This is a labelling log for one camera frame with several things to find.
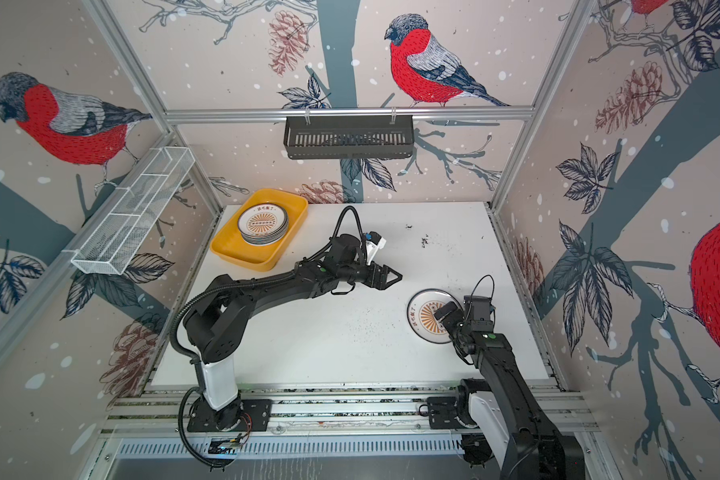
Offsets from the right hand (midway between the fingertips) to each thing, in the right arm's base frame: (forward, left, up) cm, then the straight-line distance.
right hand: (443, 322), depth 86 cm
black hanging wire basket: (+58, +31, +26) cm, 71 cm away
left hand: (+8, +15, +13) cm, 21 cm away
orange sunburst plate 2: (+5, +6, -3) cm, 8 cm away
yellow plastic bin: (+26, +76, +1) cm, 80 cm away
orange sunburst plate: (+37, +65, +5) cm, 74 cm away
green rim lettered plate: (+28, +62, +2) cm, 68 cm away
